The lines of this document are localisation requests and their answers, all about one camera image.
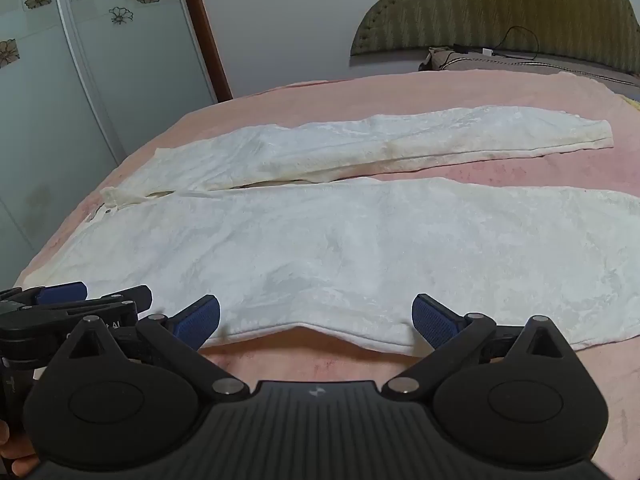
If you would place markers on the floral sliding door wardrobe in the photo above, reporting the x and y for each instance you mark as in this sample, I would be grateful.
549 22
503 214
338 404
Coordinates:
100 85

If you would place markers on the brown wooden door frame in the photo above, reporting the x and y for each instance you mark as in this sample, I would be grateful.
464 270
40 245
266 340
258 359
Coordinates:
207 45

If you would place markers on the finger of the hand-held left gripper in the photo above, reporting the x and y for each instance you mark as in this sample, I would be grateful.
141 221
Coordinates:
62 293
125 300

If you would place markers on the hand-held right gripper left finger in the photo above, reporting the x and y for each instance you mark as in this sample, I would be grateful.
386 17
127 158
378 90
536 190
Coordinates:
197 322

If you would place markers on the pink blanket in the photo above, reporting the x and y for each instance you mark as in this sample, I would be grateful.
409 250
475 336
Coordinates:
500 170

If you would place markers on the yellow patterned quilt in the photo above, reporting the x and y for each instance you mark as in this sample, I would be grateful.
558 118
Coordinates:
634 104

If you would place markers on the white fluffy towel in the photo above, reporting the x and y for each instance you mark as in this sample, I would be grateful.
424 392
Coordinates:
350 240

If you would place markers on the olive green padded headboard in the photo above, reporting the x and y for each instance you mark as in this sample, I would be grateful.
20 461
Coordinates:
500 5

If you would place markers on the person's left hand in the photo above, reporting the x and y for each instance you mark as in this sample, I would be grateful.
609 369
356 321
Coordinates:
12 447

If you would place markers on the brown grey pillow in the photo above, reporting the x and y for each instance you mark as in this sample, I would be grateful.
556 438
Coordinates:
550 67

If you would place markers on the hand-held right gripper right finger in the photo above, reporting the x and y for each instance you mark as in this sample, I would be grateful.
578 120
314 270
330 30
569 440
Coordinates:
432 320

